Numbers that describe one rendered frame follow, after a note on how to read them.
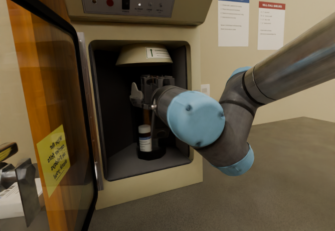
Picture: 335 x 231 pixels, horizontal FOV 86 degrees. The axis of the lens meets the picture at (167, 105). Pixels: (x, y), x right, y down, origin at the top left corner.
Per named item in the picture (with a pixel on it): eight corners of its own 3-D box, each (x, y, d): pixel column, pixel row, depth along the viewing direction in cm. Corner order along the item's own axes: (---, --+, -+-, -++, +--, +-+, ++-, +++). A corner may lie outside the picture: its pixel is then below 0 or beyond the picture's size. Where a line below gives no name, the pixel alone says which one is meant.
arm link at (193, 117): (206, 163, 26) (165, 129, 22) (177, 135, 36) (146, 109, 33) (241, 121, 26) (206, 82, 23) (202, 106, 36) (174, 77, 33)
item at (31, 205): (45, 209, 18) (35, 157, 17) (33, 227, 16) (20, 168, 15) (24, 212, 18) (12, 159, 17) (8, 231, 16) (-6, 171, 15)
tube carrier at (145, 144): (132, 147, 65) (127, 88, 61) (161, 142, 68) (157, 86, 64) (138, 161, 55) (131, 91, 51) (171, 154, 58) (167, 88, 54)
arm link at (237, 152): (266, 130, 35) (236, 94, 31) (251, 185, 30) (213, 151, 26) (232, 130, 42) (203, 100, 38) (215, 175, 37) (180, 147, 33)
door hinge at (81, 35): (93, 191, 46) (71, 32, 39) (103, 189, 47) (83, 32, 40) (92, 195, 45) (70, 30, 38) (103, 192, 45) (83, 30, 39)
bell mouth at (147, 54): (113, 67, 61) (111, 51, 60) (163, 65, 67) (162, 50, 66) (116, 63, 45) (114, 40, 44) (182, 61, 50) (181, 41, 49)
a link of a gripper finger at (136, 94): (130, 80, 55) (148, 82, 49) (131, 99, 57) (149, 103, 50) (121, 81, 53) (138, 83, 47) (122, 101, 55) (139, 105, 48)
